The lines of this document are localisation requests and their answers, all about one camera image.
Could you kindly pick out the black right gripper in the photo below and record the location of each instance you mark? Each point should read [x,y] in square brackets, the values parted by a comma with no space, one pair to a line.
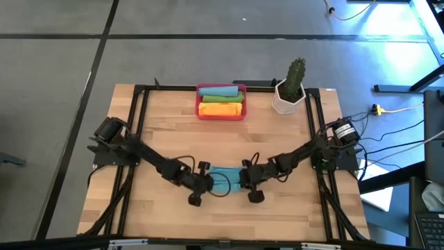
[256,177]

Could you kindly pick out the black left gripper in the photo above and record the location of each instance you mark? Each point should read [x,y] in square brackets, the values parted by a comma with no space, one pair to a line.
[199,182]

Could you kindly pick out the blue microfiber towel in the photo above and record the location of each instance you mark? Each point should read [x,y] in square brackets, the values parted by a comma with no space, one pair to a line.
[225,178]
[218,91]

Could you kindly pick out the pink plastic basket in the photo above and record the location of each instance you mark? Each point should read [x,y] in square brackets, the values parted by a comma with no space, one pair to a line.
[222,118]

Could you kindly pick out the orange microfiber towel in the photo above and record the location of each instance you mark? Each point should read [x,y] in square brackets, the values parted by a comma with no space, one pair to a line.
[222,109]

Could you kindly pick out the green microfiber towel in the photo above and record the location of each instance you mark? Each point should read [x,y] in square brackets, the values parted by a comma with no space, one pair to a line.
[223,99]

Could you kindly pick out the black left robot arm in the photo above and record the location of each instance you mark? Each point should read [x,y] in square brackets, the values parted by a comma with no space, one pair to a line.
[145,156]

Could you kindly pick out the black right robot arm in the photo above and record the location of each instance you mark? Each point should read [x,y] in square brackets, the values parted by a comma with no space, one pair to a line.
[312,149]

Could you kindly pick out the black crossbar with silver brackets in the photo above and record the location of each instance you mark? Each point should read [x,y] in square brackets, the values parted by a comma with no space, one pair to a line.
[222,243]

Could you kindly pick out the white hexagonal plant pot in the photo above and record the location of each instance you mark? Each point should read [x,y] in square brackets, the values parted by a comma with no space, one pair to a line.
[282,106]

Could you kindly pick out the green cactus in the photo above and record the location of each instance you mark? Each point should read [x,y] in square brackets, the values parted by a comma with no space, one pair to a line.
[295,78]

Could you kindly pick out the white sheet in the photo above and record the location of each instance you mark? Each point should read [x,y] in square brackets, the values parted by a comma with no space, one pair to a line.
[379,198]

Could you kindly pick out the black desk beam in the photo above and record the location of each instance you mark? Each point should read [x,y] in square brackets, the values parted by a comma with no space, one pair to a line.
[388,180]

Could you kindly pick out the black desk foot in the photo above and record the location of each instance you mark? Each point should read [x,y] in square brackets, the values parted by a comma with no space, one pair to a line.
[395,88]

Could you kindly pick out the grey cloth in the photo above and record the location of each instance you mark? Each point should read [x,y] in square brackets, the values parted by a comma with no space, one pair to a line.
[433,198]

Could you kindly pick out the black monitor panel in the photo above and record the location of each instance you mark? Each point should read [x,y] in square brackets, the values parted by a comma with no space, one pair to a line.
[433,139]

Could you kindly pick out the black laptop keyboard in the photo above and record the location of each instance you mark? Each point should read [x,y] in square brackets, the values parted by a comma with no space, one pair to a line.
[431,231]

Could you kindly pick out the grey floor object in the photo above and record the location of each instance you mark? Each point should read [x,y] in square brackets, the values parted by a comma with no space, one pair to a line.
[10,159]

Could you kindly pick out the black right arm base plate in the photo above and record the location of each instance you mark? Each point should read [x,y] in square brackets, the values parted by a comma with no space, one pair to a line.
[348,163]

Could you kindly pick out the black aluminium table frame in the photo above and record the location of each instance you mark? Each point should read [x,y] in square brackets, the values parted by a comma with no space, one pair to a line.
[204,88]

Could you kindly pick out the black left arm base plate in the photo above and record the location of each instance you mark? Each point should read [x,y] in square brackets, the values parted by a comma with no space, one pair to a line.
[104,161]

